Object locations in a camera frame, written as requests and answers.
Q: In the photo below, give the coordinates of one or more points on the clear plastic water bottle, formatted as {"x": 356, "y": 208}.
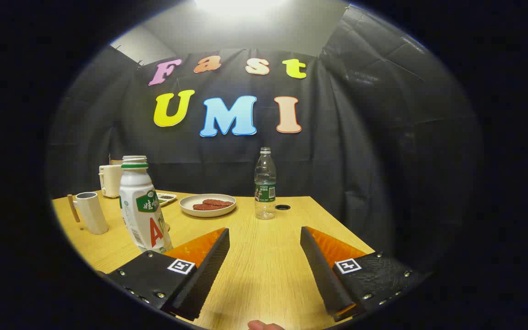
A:
{"x": 265, "y": 183}

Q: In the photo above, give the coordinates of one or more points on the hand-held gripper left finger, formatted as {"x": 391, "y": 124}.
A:
{"x": 209, "y": 270}

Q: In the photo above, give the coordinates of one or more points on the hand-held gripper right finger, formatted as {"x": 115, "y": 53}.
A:
{"x": 321, "y": 270}

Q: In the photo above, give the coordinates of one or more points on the cream toaster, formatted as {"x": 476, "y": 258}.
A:
{"x": 110, "y": 181}

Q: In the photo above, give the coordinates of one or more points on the black backdrop cloth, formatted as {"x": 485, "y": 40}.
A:
{"x": 337, "y": 160}

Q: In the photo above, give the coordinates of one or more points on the small divided seed dish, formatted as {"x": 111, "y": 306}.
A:
{"x": 167, "y": 199}

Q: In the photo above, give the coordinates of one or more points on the white juice bottle green label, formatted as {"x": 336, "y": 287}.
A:
{"x": 140, "y": 215}

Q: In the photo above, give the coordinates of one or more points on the wooden table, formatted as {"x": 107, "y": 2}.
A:
{"x": 264, "y": 256}

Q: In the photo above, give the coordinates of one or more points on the red meat slice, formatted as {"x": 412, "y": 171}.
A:
{"x": 218, "y": 202}
{"x": 204, "y": 207}

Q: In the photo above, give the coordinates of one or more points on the white round plate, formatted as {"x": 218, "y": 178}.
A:
{"x": 188, "y": 204}

